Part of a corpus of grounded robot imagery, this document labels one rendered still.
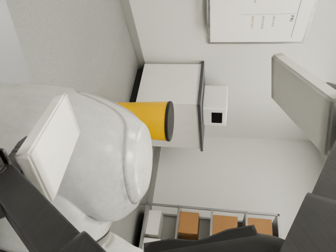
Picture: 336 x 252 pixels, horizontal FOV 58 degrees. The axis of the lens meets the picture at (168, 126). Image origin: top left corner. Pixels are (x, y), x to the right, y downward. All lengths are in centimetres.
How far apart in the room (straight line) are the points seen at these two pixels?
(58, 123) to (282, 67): 13
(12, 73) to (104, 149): 31
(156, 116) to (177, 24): 128
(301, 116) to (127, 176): 21
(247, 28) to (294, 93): 353
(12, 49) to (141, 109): 244
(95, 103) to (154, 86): 353
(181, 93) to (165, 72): 42
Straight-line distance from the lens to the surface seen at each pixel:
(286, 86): 18
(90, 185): 32
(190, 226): 448
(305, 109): 17
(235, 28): 369
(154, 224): 461
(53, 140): 17
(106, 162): 32
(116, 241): 44
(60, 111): 18
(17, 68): 60
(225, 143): 550
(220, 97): 404
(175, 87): 383
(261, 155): 545
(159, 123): 288
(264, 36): 379
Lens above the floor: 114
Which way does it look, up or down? 10 degrees down
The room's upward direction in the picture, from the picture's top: 92 degrees clockwise
